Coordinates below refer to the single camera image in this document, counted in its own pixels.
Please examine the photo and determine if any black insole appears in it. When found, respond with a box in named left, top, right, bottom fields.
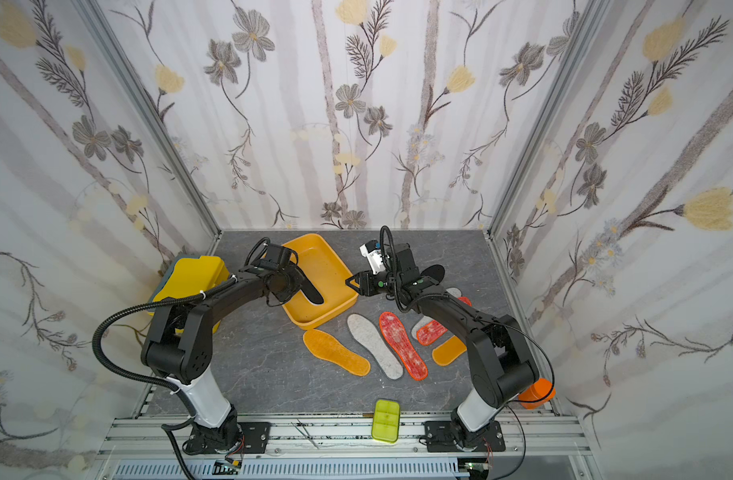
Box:
left=417, top=264, right=445, bottom=289
left=292, top=265, right=324, bottom=305

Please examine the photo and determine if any orange translucent insole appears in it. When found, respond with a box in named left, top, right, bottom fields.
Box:
left=432, top=336, right=467, bottom=367
left=304, top=329, right=371, bottom=377

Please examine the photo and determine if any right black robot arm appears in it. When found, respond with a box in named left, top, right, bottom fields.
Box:
left=346, top=240, right=539, bottom=451

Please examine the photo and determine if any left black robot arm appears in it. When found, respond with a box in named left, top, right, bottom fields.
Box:
left=142, top=238, right=308, bottom=455

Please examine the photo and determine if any yellow plastic storage tray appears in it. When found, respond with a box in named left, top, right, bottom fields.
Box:
left=284, top=233, right=358, bottom=330

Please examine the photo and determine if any yellow lidded box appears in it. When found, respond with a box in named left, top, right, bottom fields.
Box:
left=150, top=255, right=228, bottom=302

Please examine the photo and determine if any green compartment box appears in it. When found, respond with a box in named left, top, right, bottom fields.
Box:
left=371, top=399, right=401, bottom=444

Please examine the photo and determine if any grey felt insole right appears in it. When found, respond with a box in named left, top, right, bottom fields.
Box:
left=410, top=287, right=461, bottom=340

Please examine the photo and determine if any grey felt insole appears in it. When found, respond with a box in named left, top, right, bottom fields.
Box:
left=346, top=314, right=404, bottom=380
left=410, top=287, right=461, bottom=340

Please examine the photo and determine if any grey felt insole left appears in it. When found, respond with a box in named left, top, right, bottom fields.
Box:
left=346, top=314, right=404, bottom=380

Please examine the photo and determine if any red patterned insole left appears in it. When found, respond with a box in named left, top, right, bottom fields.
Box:
left=378, top=312, right=428, bottom=381

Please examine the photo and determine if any red patterned insole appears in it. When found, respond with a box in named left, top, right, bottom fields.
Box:
left=378, top=312, right=428, bottom=381
left=416, top=320, right=448, bottom=346

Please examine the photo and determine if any red patterned insole right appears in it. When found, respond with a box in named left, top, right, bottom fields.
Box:
left=416, top=320, right=448, bottom=346

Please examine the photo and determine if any orange cylindrical container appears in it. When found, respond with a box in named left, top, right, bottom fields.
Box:
left=517, top=378, right=555, bottom=410

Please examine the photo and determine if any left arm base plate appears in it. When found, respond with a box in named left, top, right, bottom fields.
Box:
left=182, top=420, right=272, bottom=455

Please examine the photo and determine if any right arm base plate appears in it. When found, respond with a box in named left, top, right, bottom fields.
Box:
left=420, top=420, right=506, bottom=453

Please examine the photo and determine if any white slotted cable duct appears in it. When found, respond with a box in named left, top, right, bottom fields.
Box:
left=113, top=458, right=472, bottom=480

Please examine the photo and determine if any black corrugated cable conduit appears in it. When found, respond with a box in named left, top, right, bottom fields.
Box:
left=91, top=281, right=236, bottom=480

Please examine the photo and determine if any aluminium rail frame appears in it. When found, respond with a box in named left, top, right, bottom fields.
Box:
left=101, top=410, right=595, bottom=480

